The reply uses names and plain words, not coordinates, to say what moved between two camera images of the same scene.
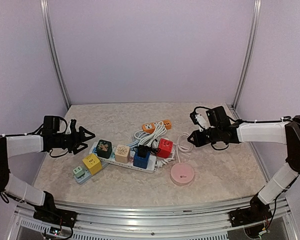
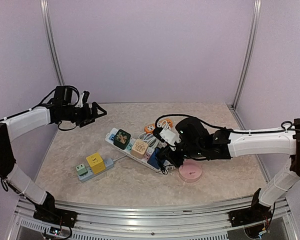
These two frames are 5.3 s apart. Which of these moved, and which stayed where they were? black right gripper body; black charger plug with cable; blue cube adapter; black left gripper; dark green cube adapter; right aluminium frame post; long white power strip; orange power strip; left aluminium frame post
Moved: long white power strip; black left gripper; black right gripper body; dark green cube adapter; black charger plug with cable; blue cube adapter
Stayed: right aluminium frame post; orange power strip; left aluminium frame post
